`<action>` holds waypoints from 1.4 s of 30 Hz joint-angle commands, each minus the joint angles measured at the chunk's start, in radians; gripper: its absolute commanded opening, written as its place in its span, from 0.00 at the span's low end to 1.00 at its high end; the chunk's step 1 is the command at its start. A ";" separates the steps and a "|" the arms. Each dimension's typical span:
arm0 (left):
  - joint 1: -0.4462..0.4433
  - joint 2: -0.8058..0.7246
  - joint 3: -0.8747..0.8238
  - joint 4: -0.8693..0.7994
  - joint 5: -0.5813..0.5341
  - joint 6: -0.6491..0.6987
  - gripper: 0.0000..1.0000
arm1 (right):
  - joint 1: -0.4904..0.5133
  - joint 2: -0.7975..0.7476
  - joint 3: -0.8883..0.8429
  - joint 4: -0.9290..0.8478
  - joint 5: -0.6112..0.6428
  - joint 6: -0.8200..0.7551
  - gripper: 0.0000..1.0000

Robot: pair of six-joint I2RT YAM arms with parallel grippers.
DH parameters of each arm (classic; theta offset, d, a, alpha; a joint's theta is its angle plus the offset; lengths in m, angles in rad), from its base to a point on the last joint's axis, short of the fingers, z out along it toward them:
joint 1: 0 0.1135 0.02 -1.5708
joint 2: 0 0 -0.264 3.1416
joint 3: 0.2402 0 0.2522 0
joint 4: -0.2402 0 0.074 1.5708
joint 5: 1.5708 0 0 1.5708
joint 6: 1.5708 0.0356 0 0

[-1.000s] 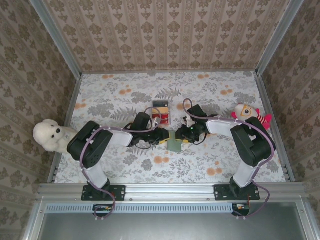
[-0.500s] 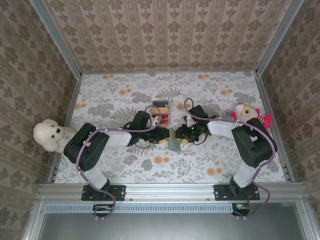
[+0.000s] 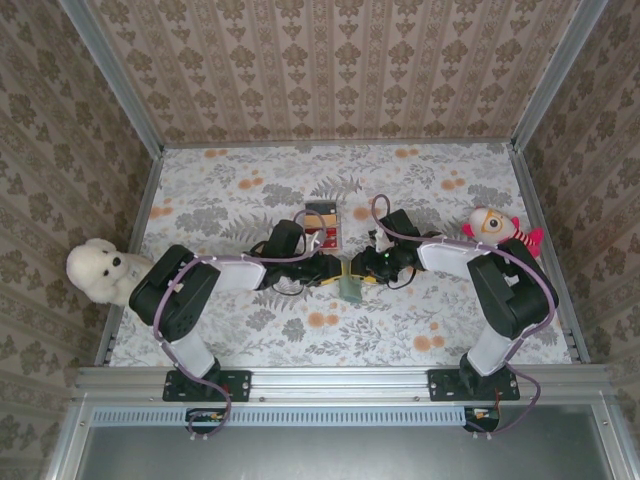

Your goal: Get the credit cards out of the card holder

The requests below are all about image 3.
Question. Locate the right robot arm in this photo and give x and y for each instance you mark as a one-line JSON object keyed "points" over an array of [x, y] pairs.
{"points": [[510, 300]]}

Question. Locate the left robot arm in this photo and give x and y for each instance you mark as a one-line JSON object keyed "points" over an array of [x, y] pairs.
{"points": [[175, 295]]}

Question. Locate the red card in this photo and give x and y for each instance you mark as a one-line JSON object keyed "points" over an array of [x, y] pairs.
{"points": [[332, 239]]}

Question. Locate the beige card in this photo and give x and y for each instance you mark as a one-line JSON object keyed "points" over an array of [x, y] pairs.
{"points": [[315, 221]]}

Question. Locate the floral table cover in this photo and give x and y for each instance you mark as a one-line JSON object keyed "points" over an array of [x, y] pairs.
{"points": [[400, 325]]}

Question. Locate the white and pink fish plush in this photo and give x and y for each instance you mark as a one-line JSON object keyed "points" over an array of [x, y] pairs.
{"points": [[487, 225]]}

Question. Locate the grey metal panel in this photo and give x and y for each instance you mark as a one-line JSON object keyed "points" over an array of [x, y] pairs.
{"points": [[350, 455]]}

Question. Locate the black connector box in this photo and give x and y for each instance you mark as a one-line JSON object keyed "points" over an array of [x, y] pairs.
{"points": [[205, 417], [482, 417]]}

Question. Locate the white teddy bear plush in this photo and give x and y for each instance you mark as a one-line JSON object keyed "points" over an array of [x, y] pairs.
{"points": [[100, 270]]}

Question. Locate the aluminium front rail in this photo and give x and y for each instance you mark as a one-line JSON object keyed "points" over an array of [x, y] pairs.
{"points": [[340, 377]]}

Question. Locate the aluminium back rail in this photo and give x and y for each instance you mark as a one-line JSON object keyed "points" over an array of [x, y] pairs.
{"points": [[340, 145]]}

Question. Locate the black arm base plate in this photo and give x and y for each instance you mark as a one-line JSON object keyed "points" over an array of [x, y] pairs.
{"points": [[442, 385], [240, 385]]}

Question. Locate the aluminium side rail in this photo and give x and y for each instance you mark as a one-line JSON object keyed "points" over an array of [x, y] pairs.
{"points": [[140, 225], [540, 225]]}

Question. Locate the aluminium corner post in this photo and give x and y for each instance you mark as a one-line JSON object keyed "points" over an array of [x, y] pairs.
{"points": [[115, 75], [560, 75]]}

